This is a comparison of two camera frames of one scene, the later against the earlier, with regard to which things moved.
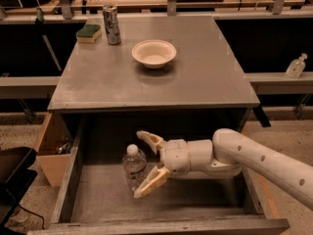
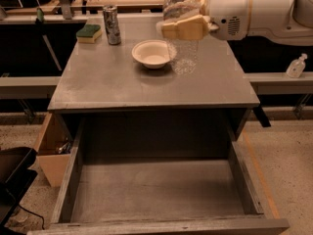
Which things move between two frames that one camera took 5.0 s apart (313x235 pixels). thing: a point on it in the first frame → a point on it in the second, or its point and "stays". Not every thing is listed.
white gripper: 176,157 → 229,13
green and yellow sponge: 88,33 stays
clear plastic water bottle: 134,162 → 184,53
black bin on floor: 16,178 stays
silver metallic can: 111,24 stays
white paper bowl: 154,54 stays
